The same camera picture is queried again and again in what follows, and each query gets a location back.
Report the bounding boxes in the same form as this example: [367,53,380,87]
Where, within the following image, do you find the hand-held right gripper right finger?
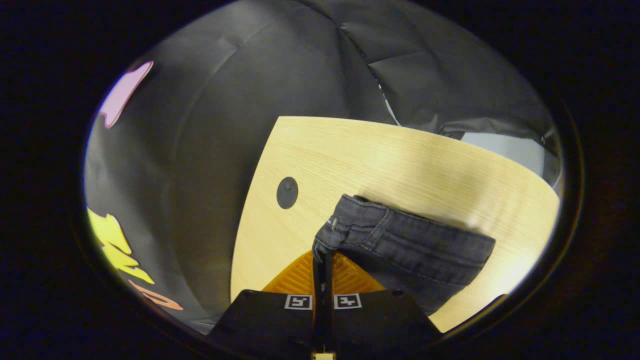
[323,250,444,359]

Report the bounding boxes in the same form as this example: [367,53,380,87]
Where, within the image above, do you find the black round table grommet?
[276,176,299,210]

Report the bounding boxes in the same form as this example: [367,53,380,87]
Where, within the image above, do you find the black backdrop cloth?
[82,0,563,333]

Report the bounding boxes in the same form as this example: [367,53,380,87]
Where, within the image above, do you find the black jeans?
[312,194,497,317]

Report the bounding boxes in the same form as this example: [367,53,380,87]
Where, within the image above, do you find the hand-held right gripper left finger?
[207,250,324,359]

